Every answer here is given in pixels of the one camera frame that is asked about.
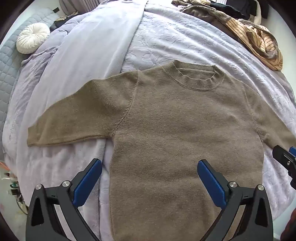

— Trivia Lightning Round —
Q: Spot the tan striped garment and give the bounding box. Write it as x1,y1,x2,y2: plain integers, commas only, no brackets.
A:
225,16,284,71

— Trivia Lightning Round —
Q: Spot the white round pleated pillow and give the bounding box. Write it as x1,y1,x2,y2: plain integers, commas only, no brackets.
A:
16,23,51,54

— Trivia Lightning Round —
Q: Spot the grey quilted bedspread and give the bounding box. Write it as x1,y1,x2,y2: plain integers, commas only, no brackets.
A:
0,7,60,121

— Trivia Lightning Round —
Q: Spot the grey pleated curtain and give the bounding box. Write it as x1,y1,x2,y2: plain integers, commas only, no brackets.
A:
59,0,100,11

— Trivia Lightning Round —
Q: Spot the lavender embossed blanket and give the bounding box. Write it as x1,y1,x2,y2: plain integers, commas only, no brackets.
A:
121,3,296,220

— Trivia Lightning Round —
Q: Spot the brown knit sweater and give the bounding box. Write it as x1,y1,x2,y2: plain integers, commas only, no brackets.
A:
27,60,296,241

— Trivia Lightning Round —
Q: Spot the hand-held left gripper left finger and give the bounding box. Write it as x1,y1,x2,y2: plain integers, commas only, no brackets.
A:
25,158,103,241

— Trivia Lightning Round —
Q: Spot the cream cloth strap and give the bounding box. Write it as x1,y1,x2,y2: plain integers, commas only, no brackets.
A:
253,2,269,25

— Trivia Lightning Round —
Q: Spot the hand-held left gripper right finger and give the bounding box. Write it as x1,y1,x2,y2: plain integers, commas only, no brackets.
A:
197,159,274,241

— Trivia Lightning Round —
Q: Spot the black garment pile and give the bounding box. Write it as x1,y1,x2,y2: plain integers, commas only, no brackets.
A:
209,0,258,21

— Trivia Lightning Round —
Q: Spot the dark patterned cloth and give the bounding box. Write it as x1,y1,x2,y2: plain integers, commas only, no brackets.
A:
50,15,71,31

